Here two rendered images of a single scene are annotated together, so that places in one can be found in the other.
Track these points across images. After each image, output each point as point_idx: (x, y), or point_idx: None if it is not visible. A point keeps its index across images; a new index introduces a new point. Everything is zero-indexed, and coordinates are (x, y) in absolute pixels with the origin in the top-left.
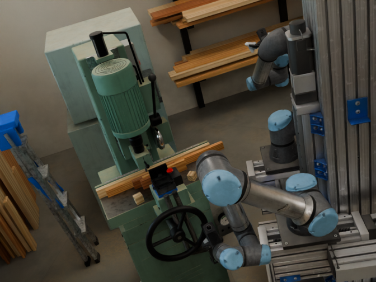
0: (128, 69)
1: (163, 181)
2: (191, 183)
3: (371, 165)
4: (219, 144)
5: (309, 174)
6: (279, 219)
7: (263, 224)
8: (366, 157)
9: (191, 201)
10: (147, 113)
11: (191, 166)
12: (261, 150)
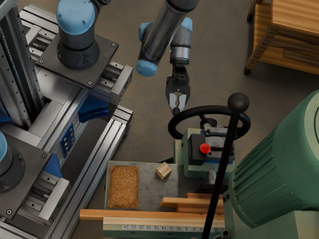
0: (308, 95)
1: (218, 142)
2: (169, 163)
3: None
4: (88, 209)
5: (60, 7)
6: (97, 72)
7: None
8: None
9: (179, 143)
10: (236, 176)
11: (152, 204)
12: (16, 206)
